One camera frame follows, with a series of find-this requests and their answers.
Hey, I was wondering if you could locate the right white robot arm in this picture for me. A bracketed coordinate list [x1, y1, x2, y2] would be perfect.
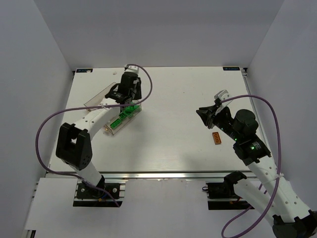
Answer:
[196, 106, 317, 238]

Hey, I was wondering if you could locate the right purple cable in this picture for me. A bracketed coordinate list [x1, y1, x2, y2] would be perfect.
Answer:
[221, 95, 283, 238]

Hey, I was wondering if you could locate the green lego with eyes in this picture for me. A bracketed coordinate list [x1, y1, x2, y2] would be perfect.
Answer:
[124, 105, 139, 115]

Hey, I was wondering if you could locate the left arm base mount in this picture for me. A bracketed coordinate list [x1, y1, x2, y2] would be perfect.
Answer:
[73, 180, 125, 208]

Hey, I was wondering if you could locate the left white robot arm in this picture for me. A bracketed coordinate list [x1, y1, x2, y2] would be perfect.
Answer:
[55, 71, 142, 192]

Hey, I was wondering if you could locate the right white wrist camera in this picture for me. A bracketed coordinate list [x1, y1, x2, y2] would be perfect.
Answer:
[214, 90, 232, 107]

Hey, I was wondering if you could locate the upturned green 2x4 lego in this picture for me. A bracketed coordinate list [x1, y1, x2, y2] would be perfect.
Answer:
[110, 118, 122, 129]

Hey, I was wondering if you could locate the clear compartment organizer tray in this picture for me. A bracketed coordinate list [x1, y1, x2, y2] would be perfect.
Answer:
[84, 82, 142, 135]

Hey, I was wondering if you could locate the aluminium table edge rail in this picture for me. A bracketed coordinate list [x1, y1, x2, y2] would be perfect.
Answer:
[241, 68, 282, 179]

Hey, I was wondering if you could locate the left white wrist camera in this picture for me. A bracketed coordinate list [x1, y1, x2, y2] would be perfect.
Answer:
[124, 64, 139, 74]

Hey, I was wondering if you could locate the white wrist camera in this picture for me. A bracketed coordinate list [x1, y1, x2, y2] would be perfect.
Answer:
[214, 90, 232, 107]
[124, 64, 139, 74]

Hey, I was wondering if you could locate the upturned orange lego plate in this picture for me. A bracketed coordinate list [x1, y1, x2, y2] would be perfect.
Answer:
[212, 132, 222, 145]

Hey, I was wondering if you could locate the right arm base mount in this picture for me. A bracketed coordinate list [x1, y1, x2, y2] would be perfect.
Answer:
[202, 171, 250, 211]

